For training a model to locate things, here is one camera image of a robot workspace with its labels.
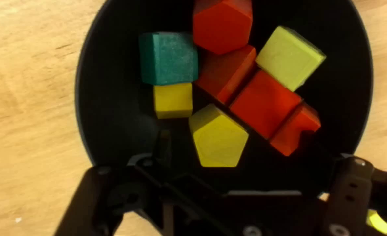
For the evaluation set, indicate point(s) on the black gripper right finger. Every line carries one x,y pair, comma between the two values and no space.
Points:
348,192

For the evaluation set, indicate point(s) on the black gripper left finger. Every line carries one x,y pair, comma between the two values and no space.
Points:
96,197

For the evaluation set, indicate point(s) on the yellow pentagon block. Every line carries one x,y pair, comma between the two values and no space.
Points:
220,139

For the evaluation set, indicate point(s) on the red hexagonal block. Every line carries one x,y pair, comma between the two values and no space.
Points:
221,27

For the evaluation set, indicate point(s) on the black bowl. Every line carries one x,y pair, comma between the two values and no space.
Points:
115,109

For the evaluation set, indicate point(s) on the orange-red notched block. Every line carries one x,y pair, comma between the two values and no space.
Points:
296,132

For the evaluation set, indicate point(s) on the red wooden block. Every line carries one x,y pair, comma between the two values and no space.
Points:
265,105
226,74

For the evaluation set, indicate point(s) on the small yellow cube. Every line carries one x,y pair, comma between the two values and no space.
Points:
174,100

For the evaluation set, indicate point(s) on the pale yellow cube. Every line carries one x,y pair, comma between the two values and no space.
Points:
289,57

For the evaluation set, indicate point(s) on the teal wooden block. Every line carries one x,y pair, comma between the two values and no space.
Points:
168,59

